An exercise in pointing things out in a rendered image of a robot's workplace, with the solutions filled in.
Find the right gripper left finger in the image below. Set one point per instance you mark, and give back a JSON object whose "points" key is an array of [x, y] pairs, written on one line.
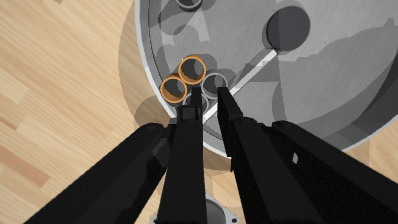
{"points": [[116, 189]]}

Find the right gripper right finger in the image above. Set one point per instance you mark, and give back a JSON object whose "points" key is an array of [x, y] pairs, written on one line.
{"points": [[333, 186]]}

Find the grey metal bushing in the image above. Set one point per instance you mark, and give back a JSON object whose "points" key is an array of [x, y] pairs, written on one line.
{"points": [[213, 94], [204, 106], [190, 9]]}

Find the bronze bushing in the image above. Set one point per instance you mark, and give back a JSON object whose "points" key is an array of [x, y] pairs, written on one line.
{"points": [[190, 80], [168, 96]]}

